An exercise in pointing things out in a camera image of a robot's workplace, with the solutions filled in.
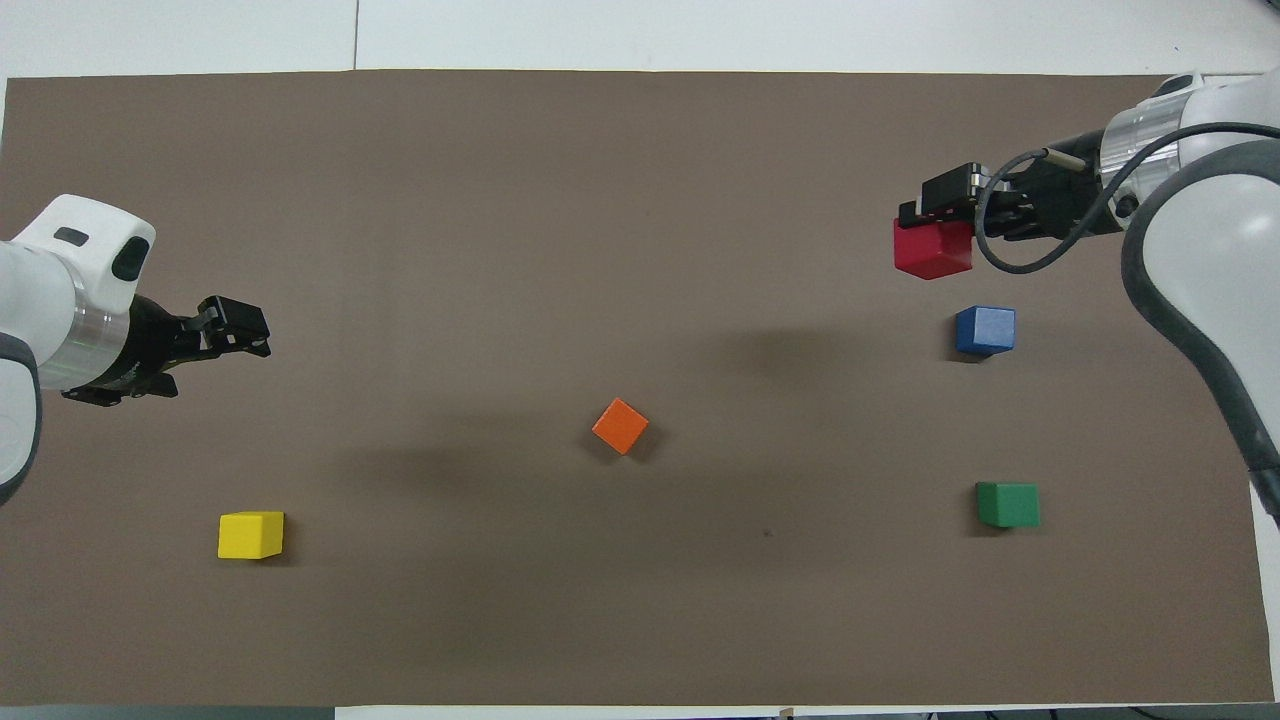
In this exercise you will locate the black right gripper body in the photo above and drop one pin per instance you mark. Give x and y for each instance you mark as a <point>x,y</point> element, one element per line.
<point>1060,195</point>

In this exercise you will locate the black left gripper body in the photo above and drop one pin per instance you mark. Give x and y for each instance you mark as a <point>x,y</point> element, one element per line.
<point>150,345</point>

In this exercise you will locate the red cube block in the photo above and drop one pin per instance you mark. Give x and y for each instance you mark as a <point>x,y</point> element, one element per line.
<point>932,250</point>

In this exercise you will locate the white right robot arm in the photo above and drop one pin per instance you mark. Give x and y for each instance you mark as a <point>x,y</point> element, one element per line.
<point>1210,250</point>

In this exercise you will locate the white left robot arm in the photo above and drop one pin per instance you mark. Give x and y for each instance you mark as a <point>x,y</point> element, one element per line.
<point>50,300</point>

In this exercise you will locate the blue cube block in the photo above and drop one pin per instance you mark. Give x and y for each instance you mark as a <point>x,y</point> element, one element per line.
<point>985,330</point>

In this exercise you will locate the yellow cube block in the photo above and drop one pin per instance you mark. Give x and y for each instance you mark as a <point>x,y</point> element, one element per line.
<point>250,535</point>

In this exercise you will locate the green cube block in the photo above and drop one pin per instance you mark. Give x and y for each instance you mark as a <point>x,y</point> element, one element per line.
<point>1008,506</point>

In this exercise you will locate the orange cube block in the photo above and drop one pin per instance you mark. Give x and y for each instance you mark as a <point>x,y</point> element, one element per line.
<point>620,426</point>

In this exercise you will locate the brown paper mat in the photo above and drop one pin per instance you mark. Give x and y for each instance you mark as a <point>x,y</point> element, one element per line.
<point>600,200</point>

